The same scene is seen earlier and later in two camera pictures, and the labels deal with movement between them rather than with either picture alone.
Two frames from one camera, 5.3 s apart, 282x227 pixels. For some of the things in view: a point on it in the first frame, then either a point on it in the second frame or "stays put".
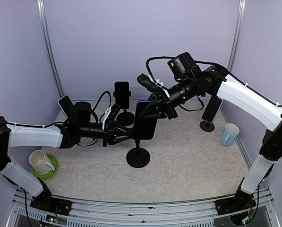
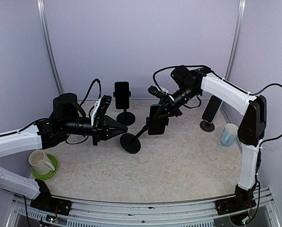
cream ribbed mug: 39,163 stays put
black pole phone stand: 138,157 → 131,143
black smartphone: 144,127 → 156,126
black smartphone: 122,93 stays put
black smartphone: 212,109 stays put
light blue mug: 230,133 stays put
